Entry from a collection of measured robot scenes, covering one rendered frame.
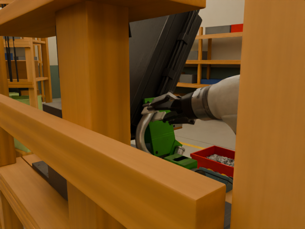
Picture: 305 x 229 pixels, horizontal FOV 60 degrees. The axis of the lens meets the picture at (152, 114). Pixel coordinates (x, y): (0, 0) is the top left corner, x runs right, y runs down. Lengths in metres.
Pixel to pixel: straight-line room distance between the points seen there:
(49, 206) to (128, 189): 0.77
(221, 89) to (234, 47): 6.28
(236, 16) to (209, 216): 6.75
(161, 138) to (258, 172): 0.71
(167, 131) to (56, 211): 0.48
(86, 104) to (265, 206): 0.35
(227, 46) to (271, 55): 6.74
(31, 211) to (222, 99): 0.77
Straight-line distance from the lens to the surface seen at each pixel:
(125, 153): 0.37
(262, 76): 0.25
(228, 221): 0.94
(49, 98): 3.85
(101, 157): 0.38
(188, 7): 0.54
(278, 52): 0.25
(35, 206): 1.11
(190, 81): 6.83
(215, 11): 7.26
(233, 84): 0.61
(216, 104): 0.63
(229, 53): 6.94
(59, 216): 1.02
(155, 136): 0.93
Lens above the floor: 1.40
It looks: 11 degrees down
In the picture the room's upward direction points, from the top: straight up
